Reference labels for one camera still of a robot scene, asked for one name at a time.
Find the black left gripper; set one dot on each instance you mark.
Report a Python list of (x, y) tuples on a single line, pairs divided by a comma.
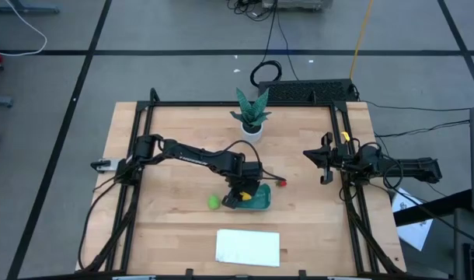
[(245, 184)]

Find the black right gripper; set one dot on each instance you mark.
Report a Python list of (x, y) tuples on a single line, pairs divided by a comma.
[(327, 157)]

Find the yellow lemon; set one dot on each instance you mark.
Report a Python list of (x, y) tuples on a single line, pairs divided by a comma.
[(245, 196)]

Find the teal plastic tupperware container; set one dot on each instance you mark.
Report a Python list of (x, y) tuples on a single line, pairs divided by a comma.
[(263, 200)]

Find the green round produce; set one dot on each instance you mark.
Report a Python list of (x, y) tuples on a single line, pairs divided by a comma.
[(214, 202)]

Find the red strawberry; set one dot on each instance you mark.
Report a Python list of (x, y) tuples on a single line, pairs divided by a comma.
[(283, 183)]

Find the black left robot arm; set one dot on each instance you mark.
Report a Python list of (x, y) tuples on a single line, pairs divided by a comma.
[(198, 157)]

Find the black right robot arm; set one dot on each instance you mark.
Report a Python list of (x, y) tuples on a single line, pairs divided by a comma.
[(412, 169)]

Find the yellow tag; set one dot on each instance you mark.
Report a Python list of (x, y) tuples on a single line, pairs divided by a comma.
[(345, 136)]

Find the white folded cloth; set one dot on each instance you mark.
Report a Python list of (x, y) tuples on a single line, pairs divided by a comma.
[(246, 247)]

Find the green plant in white pot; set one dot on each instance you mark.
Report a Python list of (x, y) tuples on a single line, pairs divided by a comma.
[(252, 113)]

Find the white printed paper sheet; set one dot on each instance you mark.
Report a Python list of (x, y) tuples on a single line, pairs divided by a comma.
[(413, 229)]

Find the black beam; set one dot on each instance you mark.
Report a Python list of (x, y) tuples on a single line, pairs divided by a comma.
[(431, 208)]

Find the grey device box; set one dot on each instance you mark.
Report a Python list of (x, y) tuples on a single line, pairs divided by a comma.
[(295, 3)]

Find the grey equipment box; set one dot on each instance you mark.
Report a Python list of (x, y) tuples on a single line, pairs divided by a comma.
[(470, 249)]

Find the grey floor foot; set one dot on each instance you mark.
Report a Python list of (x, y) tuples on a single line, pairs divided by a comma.
[(0, 101)]

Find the grey table foot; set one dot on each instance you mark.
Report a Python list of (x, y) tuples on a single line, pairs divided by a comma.
[(27, 8)]

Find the black metal table frame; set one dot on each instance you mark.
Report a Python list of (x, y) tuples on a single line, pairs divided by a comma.
[(291, 103)]

